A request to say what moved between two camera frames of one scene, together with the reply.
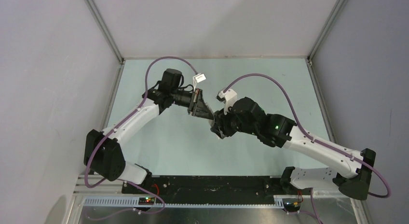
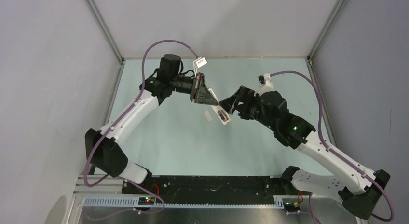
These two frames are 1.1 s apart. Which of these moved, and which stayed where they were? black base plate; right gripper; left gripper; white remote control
Moved: white remote control; left gripper; right gripper
Stayed: black base plate
